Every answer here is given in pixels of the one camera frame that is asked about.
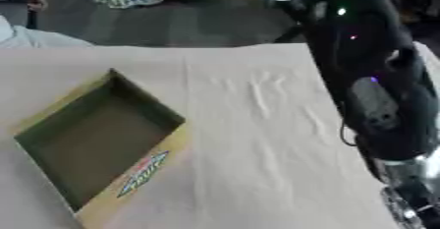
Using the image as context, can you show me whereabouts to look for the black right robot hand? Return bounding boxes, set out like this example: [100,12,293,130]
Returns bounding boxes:
[287,0,440,162]

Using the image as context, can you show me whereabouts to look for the tan cardboard box green inside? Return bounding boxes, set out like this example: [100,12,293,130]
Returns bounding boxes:
[12,68,193,229]

